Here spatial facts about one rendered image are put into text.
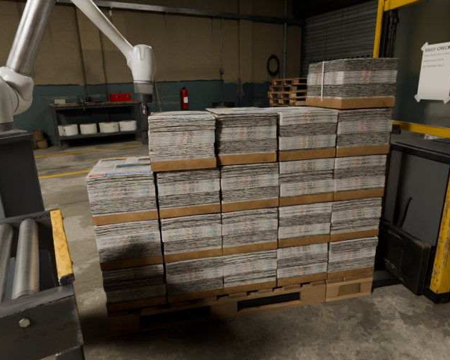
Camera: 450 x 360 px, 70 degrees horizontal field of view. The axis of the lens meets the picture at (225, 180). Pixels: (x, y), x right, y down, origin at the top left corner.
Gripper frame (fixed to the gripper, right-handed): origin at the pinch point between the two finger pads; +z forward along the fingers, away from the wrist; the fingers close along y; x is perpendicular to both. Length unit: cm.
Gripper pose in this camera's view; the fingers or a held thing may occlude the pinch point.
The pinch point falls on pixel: (145, 137)
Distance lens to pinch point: 160.0
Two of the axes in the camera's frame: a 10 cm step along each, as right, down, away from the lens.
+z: -0.4, 9.6, 2.7
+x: -9.8, 0.1, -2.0
